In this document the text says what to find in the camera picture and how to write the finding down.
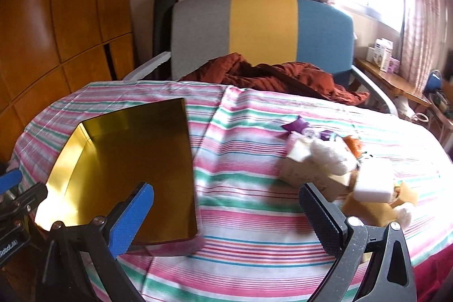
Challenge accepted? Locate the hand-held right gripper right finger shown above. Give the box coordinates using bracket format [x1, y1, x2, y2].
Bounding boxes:
[298, 183, 418, 302]

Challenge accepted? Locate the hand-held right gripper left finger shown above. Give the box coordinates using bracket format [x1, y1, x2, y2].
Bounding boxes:
[37, 182, 155, 302]

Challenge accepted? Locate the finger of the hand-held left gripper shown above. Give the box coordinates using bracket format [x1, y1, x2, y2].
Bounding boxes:
[0, 183, 48, 222]
[0, 169, 23, 196]

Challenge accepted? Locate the green and white carton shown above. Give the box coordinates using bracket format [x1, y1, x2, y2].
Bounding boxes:
[281, 136, 351, 201]

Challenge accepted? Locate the white packet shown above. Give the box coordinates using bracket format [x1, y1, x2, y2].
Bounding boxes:
[311, 137, 359, 176]

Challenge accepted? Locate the gold rectangular box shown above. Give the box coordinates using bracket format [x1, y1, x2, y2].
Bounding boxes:
[34, 97, 198, 247]

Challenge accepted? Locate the orange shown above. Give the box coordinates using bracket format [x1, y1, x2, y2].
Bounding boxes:
[345, 135, 364, 156]

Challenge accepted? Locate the clear plastic bag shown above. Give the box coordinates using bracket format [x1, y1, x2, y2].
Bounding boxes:
[396, 202, 415, 228]

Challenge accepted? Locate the small yellow sponge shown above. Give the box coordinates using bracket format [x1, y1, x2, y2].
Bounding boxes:
[396, 182, 419, 204]

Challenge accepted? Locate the purple toy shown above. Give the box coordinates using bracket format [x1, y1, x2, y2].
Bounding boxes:
[282, 115, 312, 140]

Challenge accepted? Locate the striped pink green sheet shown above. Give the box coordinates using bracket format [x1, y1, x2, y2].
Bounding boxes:
[10, 81, 453, 302]

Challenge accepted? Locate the red-brown jacket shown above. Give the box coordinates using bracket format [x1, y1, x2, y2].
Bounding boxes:
[179, 53, 370, 106]

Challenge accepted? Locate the wooden side desk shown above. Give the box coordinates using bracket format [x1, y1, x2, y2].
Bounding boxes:
[354, 57, 432, 119]

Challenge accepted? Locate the wooden wardrobe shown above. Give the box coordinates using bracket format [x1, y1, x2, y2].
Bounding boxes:
[0, 0, 137, 161]

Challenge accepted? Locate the blue bag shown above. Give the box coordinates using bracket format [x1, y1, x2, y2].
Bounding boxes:
[425, 70, 444, 95]

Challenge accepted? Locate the grey yellow blue chair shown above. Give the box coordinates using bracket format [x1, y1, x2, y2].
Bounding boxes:
[122, 0, 399, 115]

